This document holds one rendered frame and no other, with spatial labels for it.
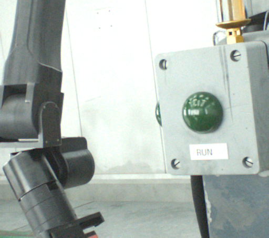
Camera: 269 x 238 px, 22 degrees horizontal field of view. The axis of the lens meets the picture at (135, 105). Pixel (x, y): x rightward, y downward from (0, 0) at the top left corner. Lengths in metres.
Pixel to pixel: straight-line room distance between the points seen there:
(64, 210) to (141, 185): 6.14
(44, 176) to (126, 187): 6.25
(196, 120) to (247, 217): 0.10
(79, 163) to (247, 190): 0.43
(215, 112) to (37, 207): 0.43
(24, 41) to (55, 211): 0.21
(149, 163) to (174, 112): 6.44
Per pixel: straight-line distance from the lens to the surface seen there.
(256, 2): 0.81
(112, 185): 7.22
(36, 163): 0.88
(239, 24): 0.56
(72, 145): 0.93
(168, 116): 0.51
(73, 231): 0.85
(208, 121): 0.48
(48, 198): 0.86
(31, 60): 0.87
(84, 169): 0.94
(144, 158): 6.97
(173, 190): 6.80
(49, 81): 0.88
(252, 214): 0.54
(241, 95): 0.48
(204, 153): 0.50
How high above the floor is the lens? 1.32
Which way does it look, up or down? 3 degrees down
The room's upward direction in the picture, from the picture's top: 7 degrees counter-clockwise
